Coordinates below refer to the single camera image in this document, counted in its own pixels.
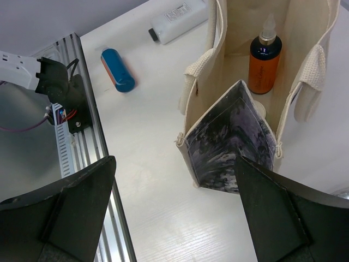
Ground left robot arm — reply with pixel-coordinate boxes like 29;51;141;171
1;51;69;105

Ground beige canvas tote bag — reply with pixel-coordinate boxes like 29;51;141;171
176;1;340;193

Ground white bottle black cap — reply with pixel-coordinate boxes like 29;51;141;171
148;0;208;45

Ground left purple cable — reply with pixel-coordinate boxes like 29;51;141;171
0;80;52;134

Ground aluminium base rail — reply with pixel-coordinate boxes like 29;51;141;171
32;34;137;262

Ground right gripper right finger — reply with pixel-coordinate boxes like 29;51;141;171
235;157;348;261

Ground white slotted cable duct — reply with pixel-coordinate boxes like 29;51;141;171
52;103;75;178

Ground blue orange lying bottle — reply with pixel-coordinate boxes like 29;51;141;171
101;48;136;93

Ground orange blue spray bottle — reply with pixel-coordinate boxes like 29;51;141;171
248;13;282;95

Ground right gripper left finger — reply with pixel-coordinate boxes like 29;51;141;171
1;156;116;261

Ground green jar beige lid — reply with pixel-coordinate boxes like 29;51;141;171
254;100;267;118

